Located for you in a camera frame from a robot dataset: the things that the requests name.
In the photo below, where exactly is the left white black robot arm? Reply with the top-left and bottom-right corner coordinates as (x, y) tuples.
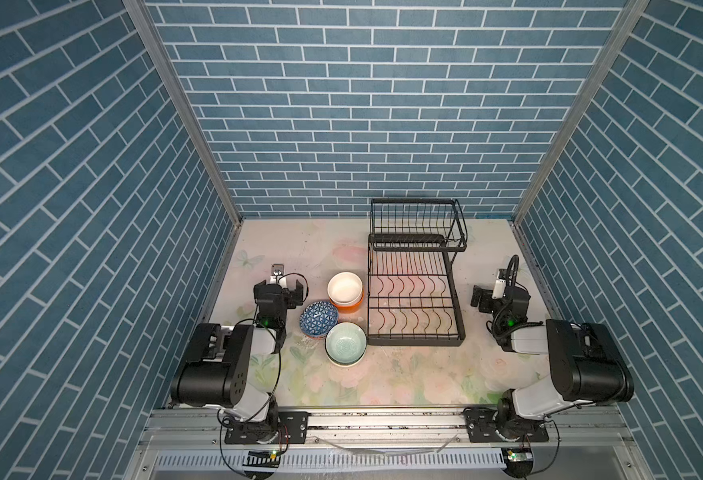
(170, 273), (308, 436)

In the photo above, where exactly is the blue triangle patterned bowl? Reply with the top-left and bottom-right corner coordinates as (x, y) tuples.
(299, 300), (339, 338)

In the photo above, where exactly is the white slotted cable duct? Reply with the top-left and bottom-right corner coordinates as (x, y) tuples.
(153, 448), (505, 474)

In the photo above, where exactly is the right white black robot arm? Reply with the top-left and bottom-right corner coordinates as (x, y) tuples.
(465, 282), (635, 441)

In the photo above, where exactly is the green ringed bowl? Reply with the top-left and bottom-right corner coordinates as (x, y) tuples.
(324, 322), (367, 367)

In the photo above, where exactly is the orange square bowl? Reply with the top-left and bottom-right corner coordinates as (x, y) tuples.
(330, 295), (365, 314)

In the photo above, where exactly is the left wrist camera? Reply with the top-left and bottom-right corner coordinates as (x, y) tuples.
(268, 263), (286, 288)

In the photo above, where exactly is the black wire dish rack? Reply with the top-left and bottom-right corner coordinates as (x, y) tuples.
(367, 198), (467, 347)

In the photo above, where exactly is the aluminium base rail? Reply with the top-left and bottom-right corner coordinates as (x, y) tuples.
(126, 406), (651, 479)

